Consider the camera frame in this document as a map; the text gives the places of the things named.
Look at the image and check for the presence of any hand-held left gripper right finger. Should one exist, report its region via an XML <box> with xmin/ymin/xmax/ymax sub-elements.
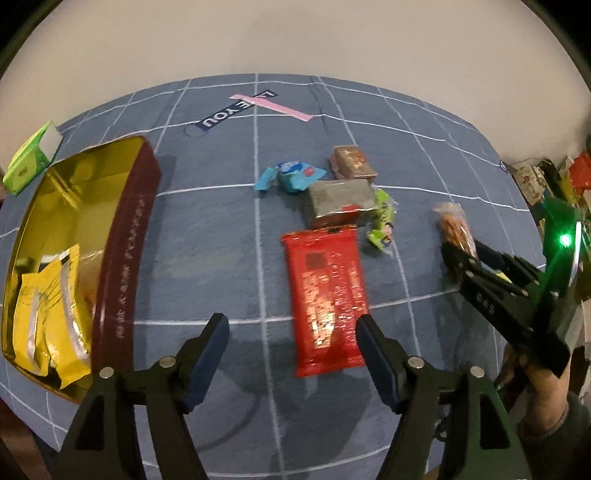
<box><xmin>355</xmin><ymin>314</ymin><xmax>532</xmax><ymax>480</ymax></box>

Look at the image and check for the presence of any narrow yellow snack packet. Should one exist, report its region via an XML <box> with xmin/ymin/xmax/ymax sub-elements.
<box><xmin>12</xmin><ymin>272</ymin><xmax>51</xmax><ymax>376</ymax></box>

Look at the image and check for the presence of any red snack packet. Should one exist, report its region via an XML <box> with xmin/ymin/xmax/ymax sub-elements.
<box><xmin>281</xmin><ymin>225</ymin><xmax>370</xmax><ymax>378</ymax></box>

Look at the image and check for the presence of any small brown snack box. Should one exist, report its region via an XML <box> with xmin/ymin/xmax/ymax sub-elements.
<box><xmin>329</xmin><ymin>145</ymin><xmax>378</xmax><ymax>181</ymax></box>

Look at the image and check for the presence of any red bag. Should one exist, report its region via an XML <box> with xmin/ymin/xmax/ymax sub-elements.
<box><xmin>569</xmin><ymin>152</ymin><xmax>591</xmax><ymax>190</ymax></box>

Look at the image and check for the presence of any small green candy packet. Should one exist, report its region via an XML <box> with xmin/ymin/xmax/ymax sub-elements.
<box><xmin>366</xmin><ymin>189</ymin><xmax>397</xmax><ymax>250</ymax></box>

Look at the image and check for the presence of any person's right hand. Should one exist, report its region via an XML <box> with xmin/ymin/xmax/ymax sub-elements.
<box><xmin>501</xmin><ymin>346</ymin><xmax>568</xmax><ymax>430</ymax></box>

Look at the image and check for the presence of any person's right forearm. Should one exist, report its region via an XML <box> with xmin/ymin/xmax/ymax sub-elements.
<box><xmin>515</xmin><ymin>392</ymin><xmax>591</xmax><ymax>480</ymax></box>

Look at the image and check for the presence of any pink tape strip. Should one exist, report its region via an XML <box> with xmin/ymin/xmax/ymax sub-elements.
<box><xmin>229</xmin><ymin>92</ymin><xmax>314</xmax><ymax>123</ymax></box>

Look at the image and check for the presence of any blue checked tablecloth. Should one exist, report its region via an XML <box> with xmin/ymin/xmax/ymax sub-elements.
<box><xmin>0</xmin><ymin>74</ymin><xmax>552</xmax><ymax>480</ymax></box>

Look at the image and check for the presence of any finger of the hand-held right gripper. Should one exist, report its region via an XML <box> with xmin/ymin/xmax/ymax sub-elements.
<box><xmin>475</xmin><ymin>240</ymin><xmax>550</xmax><ymax>315</ymax></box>
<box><xmin>442</xmin><ymin>244</ymin><xmax>571</xmax><ymax>377</ymax></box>

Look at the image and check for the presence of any long dark fabric label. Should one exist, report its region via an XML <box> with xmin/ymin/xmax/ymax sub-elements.
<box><xmin>194</xmin><ymin>89</ymin><xmax>279</xmax><ymax>134</ymax></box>

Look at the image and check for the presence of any blue candy wrapper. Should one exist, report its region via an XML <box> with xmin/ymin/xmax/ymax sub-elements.
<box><xmin>254</xmin><ymin>159</ymin><xmax>327</xmax><ymax>192</ymax></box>

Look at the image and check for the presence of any red tin box gold interior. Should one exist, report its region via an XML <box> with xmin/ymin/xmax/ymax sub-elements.
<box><xmin>0</xmin><ymin>136</ymin><xmax>162</xmax><ymax>404</ymax></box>

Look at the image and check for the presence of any large yellow snack packet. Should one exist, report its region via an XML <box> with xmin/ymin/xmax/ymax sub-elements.
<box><xmin>39</xmin><ymin>244</ymin><xmax>93</xmax><ymax>389</ymax></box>

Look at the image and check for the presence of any clear packet of orange cookies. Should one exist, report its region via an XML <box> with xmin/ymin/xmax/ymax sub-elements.
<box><xmin>433</xmin><ymin>202</ymin><xmax>476</xmax><ymax>259</ymax></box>

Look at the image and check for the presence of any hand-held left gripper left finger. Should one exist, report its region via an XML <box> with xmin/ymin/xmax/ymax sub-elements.
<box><xmin>55</xmin><ymin>313</ymin><xmax>230</xmax><ymax>480</ymax></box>

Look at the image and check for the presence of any grey foil snack packet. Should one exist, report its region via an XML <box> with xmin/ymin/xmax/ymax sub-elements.
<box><xmin>305</xmin><ymin>179</ymin><xmax>377</xmax><ymax>229</ymax></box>

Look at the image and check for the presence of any green tissue pack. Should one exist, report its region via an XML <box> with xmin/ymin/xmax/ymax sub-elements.
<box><xmin>2</xmin><ymin>121</ymin><xmax>63</xmax><ymax>195</ymax></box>

